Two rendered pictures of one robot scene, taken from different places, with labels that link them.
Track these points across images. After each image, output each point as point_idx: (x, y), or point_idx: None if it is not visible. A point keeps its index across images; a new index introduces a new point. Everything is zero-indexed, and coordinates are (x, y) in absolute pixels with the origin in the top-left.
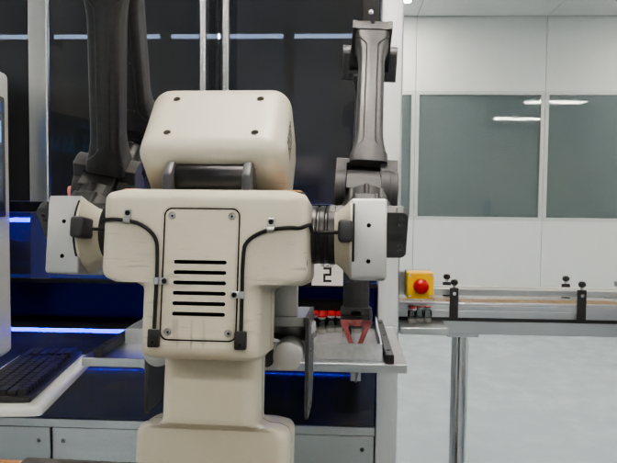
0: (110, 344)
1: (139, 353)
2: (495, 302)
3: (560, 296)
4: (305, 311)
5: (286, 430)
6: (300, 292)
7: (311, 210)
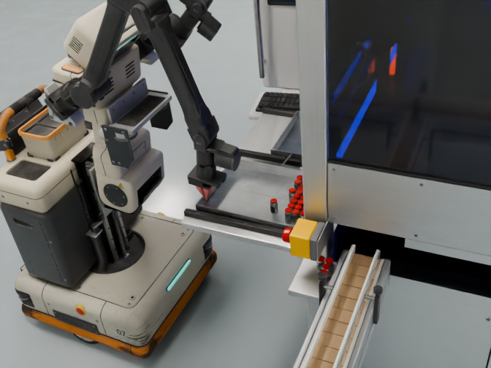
0: (275, 111)
1: (267, 124)
2: (311, 331)
3: None
4: (120, 127)
5: (96, 154)
6: None
7: (69, 78)
